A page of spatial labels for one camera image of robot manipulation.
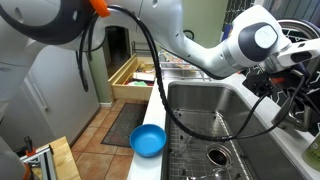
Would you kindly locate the aluminium extrusion frame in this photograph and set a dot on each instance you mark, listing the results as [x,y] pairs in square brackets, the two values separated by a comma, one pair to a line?
[41,161]

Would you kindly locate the dark floor mat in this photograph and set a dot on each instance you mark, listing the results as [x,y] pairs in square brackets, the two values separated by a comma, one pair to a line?
[125,125]

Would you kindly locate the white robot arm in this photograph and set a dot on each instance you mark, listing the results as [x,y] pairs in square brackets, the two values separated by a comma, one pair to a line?
[186,36]

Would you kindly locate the blue plastic bowl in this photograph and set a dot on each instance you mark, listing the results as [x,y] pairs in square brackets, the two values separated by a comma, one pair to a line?
[147,140]

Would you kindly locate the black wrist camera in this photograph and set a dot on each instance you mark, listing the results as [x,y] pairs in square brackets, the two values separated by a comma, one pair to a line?
[260,83]

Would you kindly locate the brushed steel faucet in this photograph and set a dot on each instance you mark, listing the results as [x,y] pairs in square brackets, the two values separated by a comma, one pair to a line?
[283,111]

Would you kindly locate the stainless steel sink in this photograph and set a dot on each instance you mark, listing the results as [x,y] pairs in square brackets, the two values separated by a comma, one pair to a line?
[200,100]

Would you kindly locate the round sink drain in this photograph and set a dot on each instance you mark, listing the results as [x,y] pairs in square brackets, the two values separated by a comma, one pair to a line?
[219,155]

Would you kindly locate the blue cutting board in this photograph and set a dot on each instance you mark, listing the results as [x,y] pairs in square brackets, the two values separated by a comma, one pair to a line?
[226,33]

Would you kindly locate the short green soap bottle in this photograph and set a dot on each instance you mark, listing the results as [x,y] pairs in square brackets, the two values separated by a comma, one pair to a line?
[313,153]

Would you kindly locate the metal dish rack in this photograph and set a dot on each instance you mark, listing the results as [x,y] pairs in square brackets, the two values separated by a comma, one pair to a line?
[181,71]

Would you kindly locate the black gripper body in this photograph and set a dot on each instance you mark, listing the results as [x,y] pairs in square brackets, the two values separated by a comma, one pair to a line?
[290,87]

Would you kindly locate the white refrigerator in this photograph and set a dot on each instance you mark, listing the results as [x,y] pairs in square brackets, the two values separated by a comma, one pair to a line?
[56,100]

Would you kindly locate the plywood board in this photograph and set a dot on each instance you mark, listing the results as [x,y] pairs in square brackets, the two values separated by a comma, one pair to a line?
[65,160]

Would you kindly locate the kitchen window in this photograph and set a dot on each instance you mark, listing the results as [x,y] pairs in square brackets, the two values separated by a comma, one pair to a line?
[296,8]

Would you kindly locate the open wooden drawer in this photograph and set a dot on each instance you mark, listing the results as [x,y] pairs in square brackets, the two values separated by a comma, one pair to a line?
[133,88]

